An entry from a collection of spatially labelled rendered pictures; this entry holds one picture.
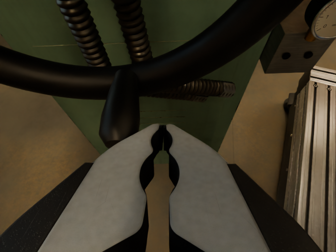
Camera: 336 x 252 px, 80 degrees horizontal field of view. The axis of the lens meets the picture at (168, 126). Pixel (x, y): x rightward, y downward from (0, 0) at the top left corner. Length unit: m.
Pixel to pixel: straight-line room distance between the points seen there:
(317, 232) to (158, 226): 0.48
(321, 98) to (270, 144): 0.26
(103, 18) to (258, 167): 0.77
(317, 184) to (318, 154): 0.10
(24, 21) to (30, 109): 0.86
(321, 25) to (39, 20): 0.39
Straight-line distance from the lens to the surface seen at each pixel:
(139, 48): 0.22
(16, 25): 0.42
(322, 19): 0.33
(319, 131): 0.81
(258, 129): 1.00
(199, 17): 0.35
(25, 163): 1.08
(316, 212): 0.69
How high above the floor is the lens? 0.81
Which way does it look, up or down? 59 degrees down
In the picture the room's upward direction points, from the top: 4 degrees counter-clockwise
